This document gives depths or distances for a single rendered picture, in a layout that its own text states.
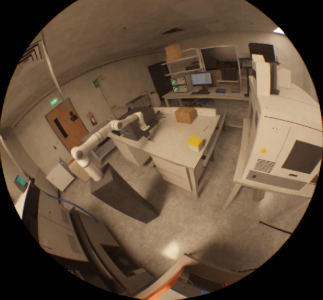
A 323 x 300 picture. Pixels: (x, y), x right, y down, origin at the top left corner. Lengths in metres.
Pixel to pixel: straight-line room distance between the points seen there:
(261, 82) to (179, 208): 1.68
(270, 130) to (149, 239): 1.76
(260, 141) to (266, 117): 0.13
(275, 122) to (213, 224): 1.41
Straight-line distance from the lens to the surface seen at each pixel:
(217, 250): 1.67
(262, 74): 0.66
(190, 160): 0.96
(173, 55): 3.04
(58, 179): 3.92
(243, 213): 1.76
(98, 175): 0.94
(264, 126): 0.54
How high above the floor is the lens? 1.64
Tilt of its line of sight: 34 degrees down
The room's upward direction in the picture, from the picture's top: 22 degrees counter-clockwise
